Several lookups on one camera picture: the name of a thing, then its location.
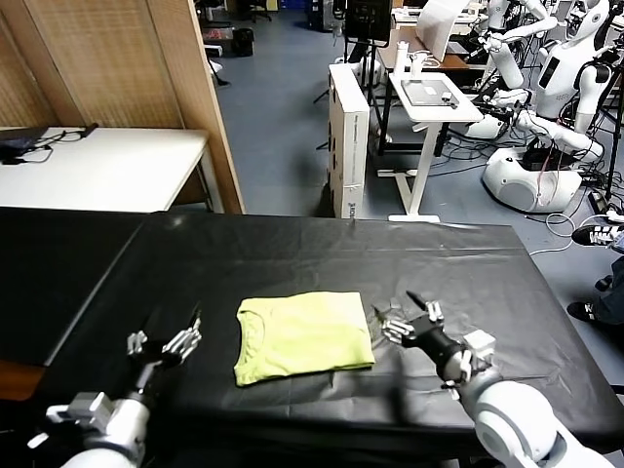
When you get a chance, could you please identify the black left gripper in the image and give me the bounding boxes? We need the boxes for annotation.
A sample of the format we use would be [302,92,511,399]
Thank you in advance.
[127,302,203,391]

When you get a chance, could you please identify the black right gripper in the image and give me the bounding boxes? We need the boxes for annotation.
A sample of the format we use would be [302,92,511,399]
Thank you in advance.
[372,291,468,377]

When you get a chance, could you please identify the yellow-green t-shirt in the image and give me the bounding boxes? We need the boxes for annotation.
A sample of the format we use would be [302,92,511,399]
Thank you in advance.
[233,291,376,389]

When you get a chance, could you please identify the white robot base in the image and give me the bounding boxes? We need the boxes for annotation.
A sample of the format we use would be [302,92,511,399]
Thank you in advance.
[462,112,508,140]

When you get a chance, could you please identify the small white robot base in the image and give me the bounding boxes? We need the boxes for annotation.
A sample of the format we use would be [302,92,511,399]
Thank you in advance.
[358,57,385,92]

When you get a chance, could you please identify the black white sneaker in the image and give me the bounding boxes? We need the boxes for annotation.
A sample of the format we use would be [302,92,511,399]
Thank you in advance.
[566,300,608,324]
[571,224,624,250]

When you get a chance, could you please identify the white standing desk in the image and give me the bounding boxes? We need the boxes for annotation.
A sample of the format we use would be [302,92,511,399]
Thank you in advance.
[377,71,485,224]

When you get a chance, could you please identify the white rectangular table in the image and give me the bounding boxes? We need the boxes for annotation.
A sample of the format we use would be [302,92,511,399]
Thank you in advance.
[0,127,225,215]

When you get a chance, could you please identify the tall white cardboard box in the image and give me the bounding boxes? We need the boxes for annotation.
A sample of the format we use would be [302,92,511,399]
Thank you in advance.
[327,62,371,220]

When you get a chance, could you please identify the blue jeans leg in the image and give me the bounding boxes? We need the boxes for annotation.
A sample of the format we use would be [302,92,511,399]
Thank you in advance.
[595,231,624,324]

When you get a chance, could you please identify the grey laptop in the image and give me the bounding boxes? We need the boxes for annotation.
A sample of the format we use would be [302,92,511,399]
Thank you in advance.
[400,77,463,109]

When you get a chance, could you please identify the black pouch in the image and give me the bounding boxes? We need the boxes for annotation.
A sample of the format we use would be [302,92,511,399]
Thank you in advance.
[0,137,40,153]

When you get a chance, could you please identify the white cup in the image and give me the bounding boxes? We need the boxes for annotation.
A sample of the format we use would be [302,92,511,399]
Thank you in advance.
[408,52,433,79]

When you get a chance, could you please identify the white bottle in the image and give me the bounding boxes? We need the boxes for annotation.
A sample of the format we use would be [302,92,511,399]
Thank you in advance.
[394,41,410,78]

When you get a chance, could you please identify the black tripod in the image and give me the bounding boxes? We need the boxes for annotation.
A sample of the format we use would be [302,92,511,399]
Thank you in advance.
[602,48,624,201]

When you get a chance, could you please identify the brown wooden desk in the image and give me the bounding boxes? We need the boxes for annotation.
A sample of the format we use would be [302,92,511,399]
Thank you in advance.
[377,41,491,74]

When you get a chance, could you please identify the white humanoid robot with base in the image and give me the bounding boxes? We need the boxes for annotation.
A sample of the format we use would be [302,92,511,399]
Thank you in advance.
[481,0,613,215]

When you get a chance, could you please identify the white curved sheet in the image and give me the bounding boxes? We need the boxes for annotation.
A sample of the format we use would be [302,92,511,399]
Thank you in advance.
[417,0,468,63]

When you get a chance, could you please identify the black panel on tripod stand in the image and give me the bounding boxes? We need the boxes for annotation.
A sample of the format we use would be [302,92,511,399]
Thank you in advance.
[311,0,395,157]

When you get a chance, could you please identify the black bin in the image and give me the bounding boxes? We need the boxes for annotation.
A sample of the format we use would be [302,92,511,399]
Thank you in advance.
[231,27,254,58]

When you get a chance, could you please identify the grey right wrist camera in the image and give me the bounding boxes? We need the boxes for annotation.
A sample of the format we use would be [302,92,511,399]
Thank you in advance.
[460,330,497,374]

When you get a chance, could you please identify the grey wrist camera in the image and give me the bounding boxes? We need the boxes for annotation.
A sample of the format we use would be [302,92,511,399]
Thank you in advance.
[46,392,113,433]
[460,330,497,374]

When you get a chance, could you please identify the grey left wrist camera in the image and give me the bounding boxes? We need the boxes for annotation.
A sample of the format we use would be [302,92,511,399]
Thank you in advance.
[46,392,113,433]

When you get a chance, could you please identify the black cable bundle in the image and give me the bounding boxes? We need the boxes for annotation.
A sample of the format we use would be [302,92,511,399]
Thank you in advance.
[0,127,87,168]

